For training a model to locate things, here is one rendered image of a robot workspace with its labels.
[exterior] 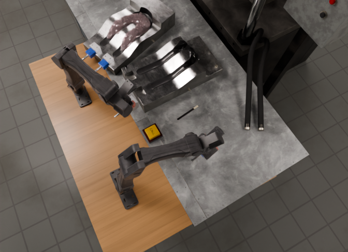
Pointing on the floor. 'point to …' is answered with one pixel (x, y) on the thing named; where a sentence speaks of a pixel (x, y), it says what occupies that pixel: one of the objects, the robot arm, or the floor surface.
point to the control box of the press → (311, 26)
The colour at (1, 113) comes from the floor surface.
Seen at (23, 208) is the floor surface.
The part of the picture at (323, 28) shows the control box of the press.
